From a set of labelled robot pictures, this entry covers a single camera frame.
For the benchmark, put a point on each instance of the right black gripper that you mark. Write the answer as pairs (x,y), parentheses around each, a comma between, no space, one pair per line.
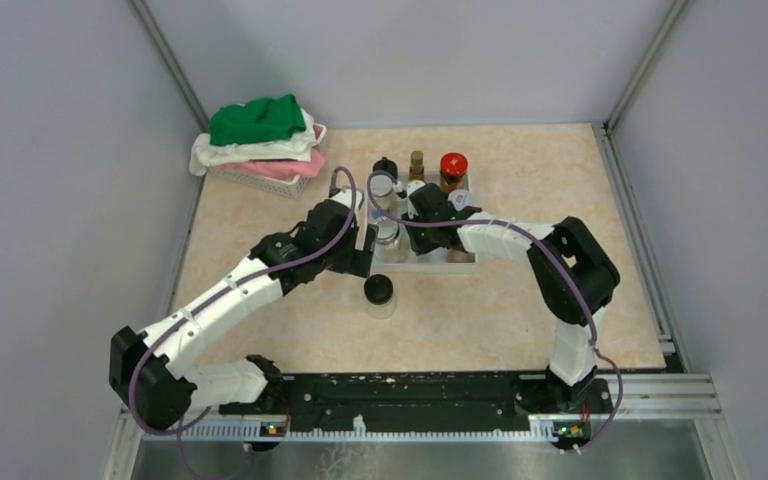
(418,245)

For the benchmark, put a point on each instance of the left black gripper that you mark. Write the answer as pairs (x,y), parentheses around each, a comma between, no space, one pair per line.
(357,261)

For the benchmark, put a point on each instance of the white lid sauce jar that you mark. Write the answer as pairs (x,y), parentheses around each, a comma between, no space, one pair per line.
(460,199)

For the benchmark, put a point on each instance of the gold cap yellow bottle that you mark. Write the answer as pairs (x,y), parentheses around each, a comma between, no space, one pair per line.
(416,166)

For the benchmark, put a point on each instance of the red lid sauce jar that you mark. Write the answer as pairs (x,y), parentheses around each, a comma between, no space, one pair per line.
(453,168)

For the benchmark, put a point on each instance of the silver perforated lid shaker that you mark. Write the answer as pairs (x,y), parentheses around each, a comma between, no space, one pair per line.
(382,191)

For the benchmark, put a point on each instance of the white divided plastic tray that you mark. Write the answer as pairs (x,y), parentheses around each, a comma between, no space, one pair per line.
(432,263)

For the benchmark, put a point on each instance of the clear lid glass jar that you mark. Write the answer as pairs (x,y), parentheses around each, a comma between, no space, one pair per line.
(390,244)

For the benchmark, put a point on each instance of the pink lid spice jar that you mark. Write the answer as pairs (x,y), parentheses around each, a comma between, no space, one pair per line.
(459,257)

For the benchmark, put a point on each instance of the black cap sesame jar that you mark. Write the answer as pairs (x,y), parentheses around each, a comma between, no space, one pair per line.
(387,165)

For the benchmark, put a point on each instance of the black cap glass jar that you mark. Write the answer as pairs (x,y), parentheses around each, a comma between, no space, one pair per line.
(379,293)

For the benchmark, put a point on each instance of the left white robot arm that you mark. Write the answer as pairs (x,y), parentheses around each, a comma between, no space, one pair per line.
(153,371)

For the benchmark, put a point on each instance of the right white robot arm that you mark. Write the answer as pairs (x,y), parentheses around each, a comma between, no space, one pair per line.
(574,274)

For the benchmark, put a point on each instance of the white plastic basket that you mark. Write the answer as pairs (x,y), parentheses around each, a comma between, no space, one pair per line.
(286,188)

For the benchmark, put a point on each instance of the pink cloth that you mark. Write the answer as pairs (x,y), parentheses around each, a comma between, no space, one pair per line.
(284,169)

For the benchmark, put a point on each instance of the green cloth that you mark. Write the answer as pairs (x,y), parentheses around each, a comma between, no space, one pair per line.
(258,121)

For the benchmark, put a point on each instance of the white cloth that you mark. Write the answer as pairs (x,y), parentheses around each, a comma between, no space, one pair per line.
(204,155)

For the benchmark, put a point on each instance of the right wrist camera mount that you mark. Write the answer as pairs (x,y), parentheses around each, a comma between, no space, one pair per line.
(411,187)

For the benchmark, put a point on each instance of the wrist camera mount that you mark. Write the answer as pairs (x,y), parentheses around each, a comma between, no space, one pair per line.
(349,197)
(411,187)

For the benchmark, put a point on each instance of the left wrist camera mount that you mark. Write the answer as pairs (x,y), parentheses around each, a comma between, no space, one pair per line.
(349,197)

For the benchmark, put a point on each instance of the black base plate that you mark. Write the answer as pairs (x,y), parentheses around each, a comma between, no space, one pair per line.
(424,402)

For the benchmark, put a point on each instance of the white cable duct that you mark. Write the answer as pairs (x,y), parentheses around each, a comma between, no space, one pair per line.
(262,431)

